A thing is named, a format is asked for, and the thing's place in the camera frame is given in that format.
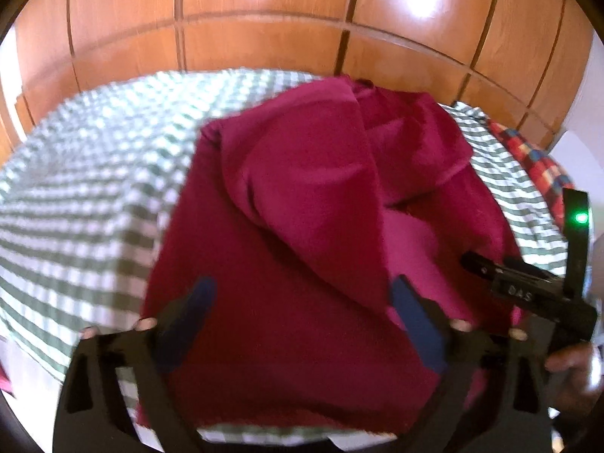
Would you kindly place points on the green white checkered bedsheet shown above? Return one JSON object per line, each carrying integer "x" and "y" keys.
{"x": 87, "y": 200}

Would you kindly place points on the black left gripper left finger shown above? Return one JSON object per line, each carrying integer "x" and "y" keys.
{"x": 92, "y": 415}

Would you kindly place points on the person's right hand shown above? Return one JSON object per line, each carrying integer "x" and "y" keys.
{"x": 583, "y": 383}

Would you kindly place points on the multicolour checkered pillow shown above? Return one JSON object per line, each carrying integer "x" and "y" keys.
{"x": 545, "y": 173}

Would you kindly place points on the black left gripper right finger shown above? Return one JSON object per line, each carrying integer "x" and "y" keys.
{"x": 491, "y": 394}

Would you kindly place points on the wooden panelled wardrobe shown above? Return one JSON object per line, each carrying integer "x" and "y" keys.
{"x": 521, "y": 61}

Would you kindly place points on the crimson red garment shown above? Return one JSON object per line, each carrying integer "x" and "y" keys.
{"x": 303, "y": 210}

